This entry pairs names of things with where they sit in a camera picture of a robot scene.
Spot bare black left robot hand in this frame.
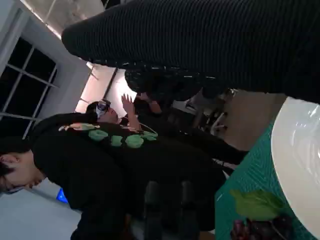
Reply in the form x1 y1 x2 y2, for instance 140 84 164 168
143 179 201 240

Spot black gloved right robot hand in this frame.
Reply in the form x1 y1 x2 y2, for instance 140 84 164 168
61 0 320 105

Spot blue lit screen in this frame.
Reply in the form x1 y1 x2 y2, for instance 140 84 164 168
56 188 69 202

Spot white plate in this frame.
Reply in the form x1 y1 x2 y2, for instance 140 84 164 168
271 96 320 232

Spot toy red grapes with leaf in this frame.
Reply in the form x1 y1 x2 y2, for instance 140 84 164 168
229 188 295 240

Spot person with headset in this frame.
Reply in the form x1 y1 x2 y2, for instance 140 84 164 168
86 92 176 137

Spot dark paned window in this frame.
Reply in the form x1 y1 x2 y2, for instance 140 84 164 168
0 37 60 141

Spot green cutting mat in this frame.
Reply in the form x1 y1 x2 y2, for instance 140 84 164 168
214 119 320 240

